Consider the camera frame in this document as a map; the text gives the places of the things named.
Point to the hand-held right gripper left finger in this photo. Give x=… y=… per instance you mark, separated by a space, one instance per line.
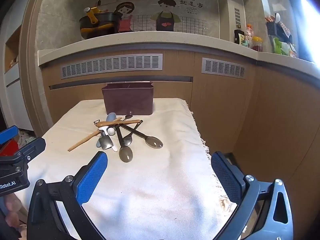
x=91 y=180

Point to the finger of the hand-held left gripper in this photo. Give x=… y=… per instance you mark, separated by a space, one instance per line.
x=8 y=133
x=30 y=150

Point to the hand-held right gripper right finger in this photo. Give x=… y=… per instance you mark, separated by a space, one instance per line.
x=226 y=177

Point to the wooden chopstick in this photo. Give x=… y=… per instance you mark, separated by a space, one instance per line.
x=82 y=142
x=125 y=122

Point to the wide metal spoon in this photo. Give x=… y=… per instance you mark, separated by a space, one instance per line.
x=106 y=142

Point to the large white spoon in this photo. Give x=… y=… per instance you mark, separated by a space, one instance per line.
x=114 y=146

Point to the small white spoon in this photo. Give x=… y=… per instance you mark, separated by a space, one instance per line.
x=110 y=131

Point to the blue-grey spoon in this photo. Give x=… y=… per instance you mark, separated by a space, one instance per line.
x=110 y=117

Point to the small metal spoon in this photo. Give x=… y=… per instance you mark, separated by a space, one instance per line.
x=128 y=116

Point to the maroon plastic utensil holder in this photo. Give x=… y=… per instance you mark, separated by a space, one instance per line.
x=127 y=100

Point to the person's left hand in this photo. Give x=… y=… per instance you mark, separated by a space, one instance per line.
x=12 y=206

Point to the red doormat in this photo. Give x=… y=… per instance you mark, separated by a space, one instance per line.
x=7 y=147

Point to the white storage cabinet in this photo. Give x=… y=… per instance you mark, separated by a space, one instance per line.
x=15 y=92

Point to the cream tablecloth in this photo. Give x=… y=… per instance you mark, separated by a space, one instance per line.
x=155 y=180

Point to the wooden cabinet front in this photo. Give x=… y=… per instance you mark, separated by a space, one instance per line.
x=220 y=100

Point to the short grey vent grille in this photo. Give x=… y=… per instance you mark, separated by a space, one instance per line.
x=222 y=67

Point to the long grey vent grille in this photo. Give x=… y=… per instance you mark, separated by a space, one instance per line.
x=112 y=66

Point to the red jar with yellow lid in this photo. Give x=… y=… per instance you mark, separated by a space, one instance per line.
x=257 y=44

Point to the dark sauce bottle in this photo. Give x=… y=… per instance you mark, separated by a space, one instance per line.
x=238 y=37

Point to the green packet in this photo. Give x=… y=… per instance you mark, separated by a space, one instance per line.
x=280 y=46

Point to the clear bottle with orange cap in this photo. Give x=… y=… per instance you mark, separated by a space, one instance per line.
x=248 y=31

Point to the beige stone countertop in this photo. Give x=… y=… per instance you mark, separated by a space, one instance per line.
x=150 y=36

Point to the white slotted vent strip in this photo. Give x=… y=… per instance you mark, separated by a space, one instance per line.
x=237 y=17

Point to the white ladle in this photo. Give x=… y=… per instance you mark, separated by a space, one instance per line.
x=277 y=17

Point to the bright window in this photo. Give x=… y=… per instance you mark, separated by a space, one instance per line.
x=310 y=25

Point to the taupe door frame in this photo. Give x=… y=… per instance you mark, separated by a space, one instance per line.
x=32 y=55

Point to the dark blue wall caddy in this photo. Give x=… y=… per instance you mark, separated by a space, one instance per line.
x=271 y=28

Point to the cartoon couple wall sticker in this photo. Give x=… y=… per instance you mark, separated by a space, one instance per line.
x=195 y=17

